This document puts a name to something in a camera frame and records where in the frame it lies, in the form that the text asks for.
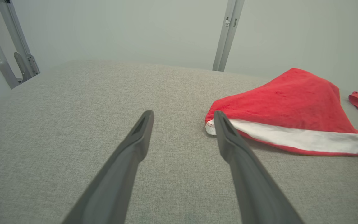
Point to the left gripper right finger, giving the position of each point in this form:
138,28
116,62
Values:
253,186

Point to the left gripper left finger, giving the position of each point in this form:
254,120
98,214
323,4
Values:
117,174

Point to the red shorts with white band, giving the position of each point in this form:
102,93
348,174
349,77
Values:
291,99

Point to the grey partition post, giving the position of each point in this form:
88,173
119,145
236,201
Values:
227,40

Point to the grey metal frame bracket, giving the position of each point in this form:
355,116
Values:
17,34

